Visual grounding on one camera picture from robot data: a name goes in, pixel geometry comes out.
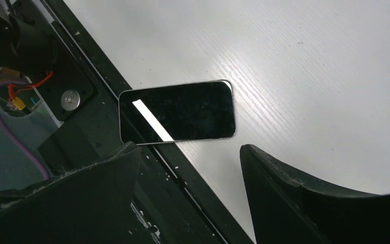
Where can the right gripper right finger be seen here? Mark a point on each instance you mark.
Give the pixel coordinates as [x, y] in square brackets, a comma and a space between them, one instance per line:
[288, 205]

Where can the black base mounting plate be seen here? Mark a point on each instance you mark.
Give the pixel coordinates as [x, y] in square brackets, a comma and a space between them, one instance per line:
[171, 203]

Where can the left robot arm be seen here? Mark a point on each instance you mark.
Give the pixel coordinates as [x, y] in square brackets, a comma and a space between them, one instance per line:
[24, 47]

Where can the silver black phone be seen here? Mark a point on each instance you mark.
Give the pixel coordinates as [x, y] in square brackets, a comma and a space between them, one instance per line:
[175, 113]

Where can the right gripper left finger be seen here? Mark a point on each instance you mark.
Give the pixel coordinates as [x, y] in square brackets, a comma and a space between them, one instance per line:
[86, 205]

